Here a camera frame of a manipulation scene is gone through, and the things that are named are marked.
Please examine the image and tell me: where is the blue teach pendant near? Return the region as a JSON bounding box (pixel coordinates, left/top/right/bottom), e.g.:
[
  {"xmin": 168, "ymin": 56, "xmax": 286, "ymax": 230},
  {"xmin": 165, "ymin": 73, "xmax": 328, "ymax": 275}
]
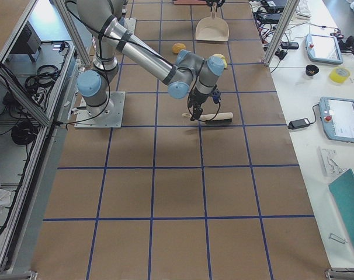
[{"xmin": 319, "ymin": 97, "xmax": 354, "ymax": 143}]

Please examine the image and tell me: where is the blue teach pendant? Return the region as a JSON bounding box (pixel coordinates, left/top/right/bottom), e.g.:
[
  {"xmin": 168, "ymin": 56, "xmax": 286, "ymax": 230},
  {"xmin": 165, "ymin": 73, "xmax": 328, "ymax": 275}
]
[
  {"xmin": 305, "ymin": 34, "xmax": 343, "ymax": 65},
  {"xmin": 319, "ymin": 97, "xmax": 354, "ymax": 143}
]

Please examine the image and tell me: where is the black power adapter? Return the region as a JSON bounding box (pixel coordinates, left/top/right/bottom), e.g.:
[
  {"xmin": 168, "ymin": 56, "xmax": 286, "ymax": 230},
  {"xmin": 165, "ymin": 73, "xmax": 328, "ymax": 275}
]
[{"xmin": 287, "ymin": 118, "xmax": 311, "ymax": 130}]

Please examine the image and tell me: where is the blue teach pendant far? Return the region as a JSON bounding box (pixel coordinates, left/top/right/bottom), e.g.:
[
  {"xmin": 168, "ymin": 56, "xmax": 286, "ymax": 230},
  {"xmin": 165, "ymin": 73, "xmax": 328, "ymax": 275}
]
[{"xmin": 305, "ymin": 34, "xmax": 343, "ymax": 65}]

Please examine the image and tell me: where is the yellow tape roll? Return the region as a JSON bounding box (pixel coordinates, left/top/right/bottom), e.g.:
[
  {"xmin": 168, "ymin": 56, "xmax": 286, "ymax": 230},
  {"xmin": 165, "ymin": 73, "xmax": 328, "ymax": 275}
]
[{"xmin": 329, "ymin": 66, "xmax": 350, "ymax": 84}]

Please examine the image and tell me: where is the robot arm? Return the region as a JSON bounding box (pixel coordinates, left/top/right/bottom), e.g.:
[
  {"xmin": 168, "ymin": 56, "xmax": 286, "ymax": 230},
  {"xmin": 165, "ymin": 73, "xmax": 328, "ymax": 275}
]
[{"xmin": 70, "ymin": 1, "xmax": 224, "ymax": 122}]

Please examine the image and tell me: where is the beige hand brush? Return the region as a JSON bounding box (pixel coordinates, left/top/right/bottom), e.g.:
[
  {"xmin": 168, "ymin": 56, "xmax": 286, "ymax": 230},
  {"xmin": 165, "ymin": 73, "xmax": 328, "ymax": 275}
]
[{"xmin": 197, "ymin": 112, "xmax": 234, "ymax": 125}]

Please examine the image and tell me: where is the beige dustpan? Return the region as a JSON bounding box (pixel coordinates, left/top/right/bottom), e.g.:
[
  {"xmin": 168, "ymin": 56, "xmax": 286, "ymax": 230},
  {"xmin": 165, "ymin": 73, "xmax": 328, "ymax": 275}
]
[{"xmin": 195, "ymin": 5, "xmax": 230, "ymax": 42}]

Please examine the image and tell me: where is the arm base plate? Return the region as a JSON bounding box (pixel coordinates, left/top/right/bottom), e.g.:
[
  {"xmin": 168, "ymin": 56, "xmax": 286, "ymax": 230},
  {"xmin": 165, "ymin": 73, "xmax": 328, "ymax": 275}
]
[{"xmin": 74, "ymin": 92, "xmax": 126, "ymax": 129}]

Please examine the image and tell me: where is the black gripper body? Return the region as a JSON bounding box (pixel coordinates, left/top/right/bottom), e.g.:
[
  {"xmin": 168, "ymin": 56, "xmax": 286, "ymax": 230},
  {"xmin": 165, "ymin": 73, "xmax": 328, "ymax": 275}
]
[
  {"xmin": 206, "ymin": 0, "xmax": 225, "ymax": 8},
  {"xmin": 188, "ymin": 86, "xmax": 221, "ymax": 108}
]

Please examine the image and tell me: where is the green folder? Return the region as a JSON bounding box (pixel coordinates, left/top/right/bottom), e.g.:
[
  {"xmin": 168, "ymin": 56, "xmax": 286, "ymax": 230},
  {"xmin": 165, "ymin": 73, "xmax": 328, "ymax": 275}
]
[{"xmin": 329, "ymin": 169, "xmax": 354, "ymax": 250}]

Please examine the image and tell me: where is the brown potato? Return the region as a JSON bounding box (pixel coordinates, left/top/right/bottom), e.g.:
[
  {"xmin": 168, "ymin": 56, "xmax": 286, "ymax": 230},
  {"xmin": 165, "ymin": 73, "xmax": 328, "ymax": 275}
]
[{"xmin": 172, "ymin": 43, "xmax": 186, "ymax": 54}]

